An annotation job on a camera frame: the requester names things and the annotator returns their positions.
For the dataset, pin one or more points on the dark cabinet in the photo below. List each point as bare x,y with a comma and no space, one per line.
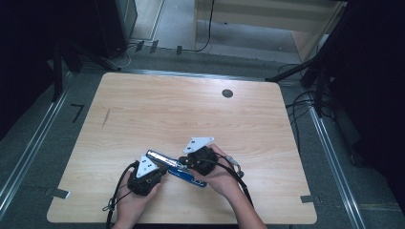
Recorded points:
117,25

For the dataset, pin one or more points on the person's left hand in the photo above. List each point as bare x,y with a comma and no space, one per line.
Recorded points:
133,203

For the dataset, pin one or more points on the metal floor rail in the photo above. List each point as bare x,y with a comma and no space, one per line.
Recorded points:
191,75
35,143
334,165

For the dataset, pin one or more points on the light wooden furniture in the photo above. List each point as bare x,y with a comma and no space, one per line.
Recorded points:
264,12

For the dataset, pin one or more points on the person's right hand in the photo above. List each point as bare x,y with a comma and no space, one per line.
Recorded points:
223,181

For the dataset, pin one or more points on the black metal stand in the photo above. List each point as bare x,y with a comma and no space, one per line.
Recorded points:
57,76
320,92

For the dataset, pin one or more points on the dark round table grommet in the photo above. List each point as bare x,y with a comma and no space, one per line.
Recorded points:
227,93

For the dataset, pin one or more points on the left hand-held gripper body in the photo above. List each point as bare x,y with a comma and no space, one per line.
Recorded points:
144,181

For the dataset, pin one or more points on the grey tape piece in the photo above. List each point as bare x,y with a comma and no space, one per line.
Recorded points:
309,199
59,193

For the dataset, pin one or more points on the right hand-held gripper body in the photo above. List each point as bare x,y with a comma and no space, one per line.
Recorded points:
202,160

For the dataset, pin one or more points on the black curtain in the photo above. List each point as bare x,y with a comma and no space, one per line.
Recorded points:
372,79
28,47

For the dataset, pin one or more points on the blue stapler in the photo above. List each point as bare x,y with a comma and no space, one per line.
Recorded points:
187,176

